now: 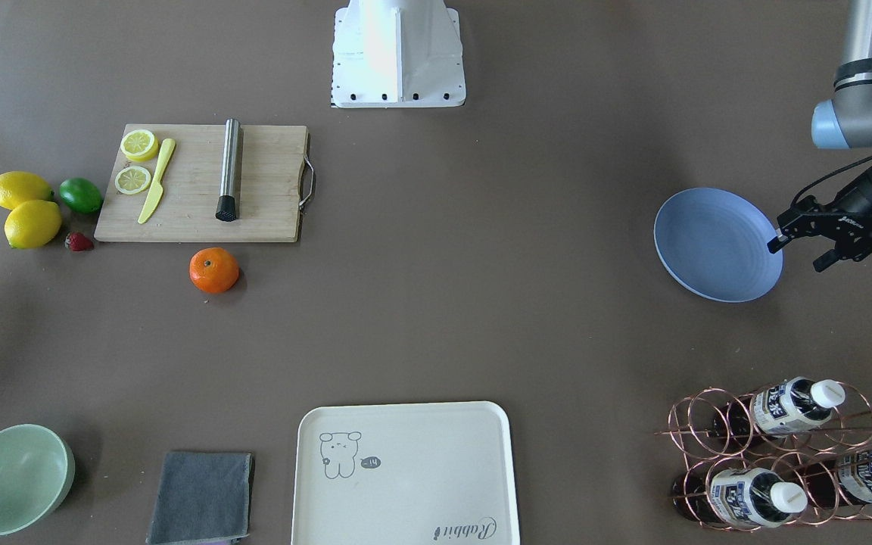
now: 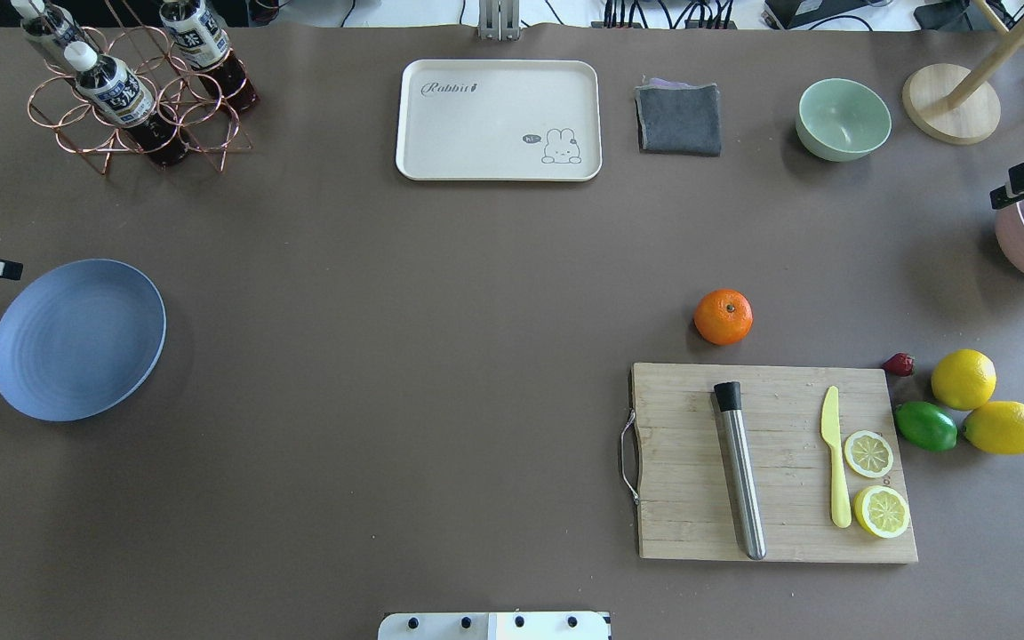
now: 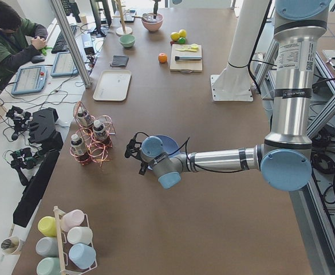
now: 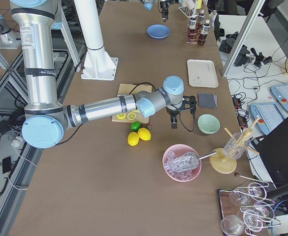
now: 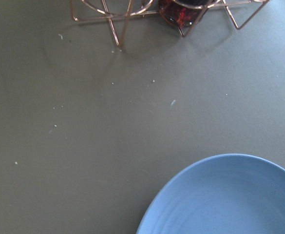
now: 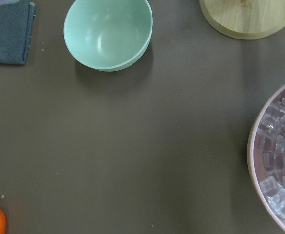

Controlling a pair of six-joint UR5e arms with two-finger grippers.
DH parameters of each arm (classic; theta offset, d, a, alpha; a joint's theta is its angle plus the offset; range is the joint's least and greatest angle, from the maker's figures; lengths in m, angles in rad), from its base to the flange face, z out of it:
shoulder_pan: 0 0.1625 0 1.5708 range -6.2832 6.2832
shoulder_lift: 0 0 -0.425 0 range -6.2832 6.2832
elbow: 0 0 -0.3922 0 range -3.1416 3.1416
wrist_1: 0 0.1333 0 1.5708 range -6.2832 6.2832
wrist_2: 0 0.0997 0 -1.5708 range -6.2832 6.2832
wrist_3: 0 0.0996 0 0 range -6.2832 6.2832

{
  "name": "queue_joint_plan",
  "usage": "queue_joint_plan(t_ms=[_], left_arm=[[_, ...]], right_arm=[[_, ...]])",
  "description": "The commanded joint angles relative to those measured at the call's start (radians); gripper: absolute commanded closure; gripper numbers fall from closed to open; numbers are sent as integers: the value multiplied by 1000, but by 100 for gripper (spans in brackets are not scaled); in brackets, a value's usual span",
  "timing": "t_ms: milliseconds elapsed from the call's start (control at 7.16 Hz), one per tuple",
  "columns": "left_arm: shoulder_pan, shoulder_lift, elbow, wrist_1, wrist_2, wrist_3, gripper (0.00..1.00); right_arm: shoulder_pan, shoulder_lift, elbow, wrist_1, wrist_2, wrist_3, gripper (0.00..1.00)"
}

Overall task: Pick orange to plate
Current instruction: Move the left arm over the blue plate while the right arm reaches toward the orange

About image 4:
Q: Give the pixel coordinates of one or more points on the black tray with glasses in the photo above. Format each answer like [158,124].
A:
[246,211]

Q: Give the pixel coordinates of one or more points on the aluminium frame post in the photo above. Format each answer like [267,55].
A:
[248,23]

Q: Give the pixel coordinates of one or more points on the lemon half slice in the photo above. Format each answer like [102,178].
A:
[131,116]
[121,116]

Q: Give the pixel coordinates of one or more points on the mint green bowl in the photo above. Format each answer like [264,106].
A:
[208,124]

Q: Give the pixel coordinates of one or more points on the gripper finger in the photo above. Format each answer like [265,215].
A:
[174,124]
[164,15]

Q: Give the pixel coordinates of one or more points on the tea bottle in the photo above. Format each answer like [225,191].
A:
[203,33]
[192,32]
[201,17]

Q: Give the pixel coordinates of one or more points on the grey folded cloth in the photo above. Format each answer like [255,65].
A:
[208,100]

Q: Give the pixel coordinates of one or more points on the white camera mast base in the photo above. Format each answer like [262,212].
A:
[98,64]

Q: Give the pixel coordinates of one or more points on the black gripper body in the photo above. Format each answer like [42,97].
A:
[172,111]
[164,6]

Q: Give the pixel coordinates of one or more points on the wooden cutting board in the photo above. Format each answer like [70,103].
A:
[125,89]

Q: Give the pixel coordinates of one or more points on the blue round plate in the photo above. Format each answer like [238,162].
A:
[158,31]

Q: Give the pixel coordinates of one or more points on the lower lemon half slice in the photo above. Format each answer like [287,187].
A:
[121,116]

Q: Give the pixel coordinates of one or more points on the front tea bottle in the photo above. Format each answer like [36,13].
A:
[203,33]

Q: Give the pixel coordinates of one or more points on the clear glass on stand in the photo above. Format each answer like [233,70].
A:
[235,147]

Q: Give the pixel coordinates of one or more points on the near teach pendant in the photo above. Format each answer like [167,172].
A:
[270,116]

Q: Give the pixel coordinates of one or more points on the cream rabbit tray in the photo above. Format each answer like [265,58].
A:
[202,73]

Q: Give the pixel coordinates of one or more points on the wooden cup tree stand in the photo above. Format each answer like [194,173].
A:
[225,165]

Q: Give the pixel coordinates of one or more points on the copper wire bottle rack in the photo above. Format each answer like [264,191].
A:
[198,28]

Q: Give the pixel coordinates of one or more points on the left rear tea bottle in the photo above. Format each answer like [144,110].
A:
[201,17]

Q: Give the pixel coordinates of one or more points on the upper lemon half slice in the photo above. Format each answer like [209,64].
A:
[131,116]

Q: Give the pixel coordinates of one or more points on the steel ice scoop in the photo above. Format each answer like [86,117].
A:
[193,157]

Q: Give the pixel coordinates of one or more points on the lower whole lemon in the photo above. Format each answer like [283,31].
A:
[133,139]

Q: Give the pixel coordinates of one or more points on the pink bowl of ice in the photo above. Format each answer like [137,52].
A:
[169,163]

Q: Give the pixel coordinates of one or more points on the right rear tea bottle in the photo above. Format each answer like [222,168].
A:
[192,32]

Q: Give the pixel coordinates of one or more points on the green lime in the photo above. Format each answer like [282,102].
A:
[135,126]

